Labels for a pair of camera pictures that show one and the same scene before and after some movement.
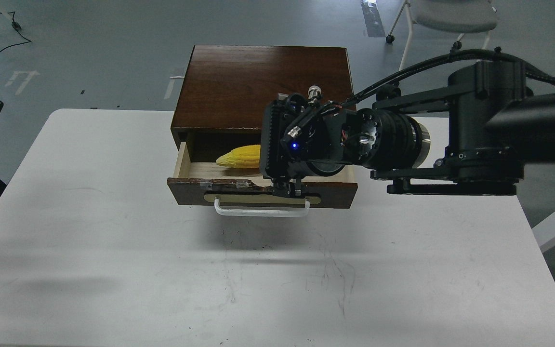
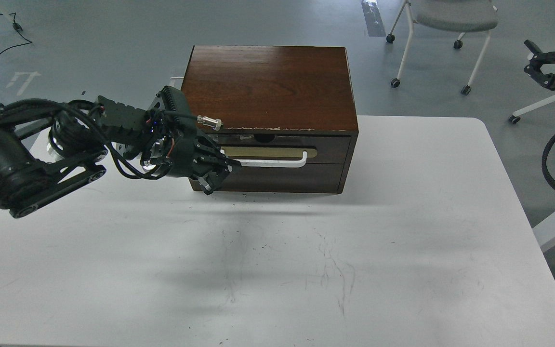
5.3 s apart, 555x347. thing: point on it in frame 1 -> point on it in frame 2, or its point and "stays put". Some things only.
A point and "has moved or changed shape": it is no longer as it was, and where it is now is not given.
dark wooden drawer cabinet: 226,87 stays put
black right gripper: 300,135 -> 550,81
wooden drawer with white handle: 236,189 has moved or changed shape
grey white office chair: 451,16 stays put
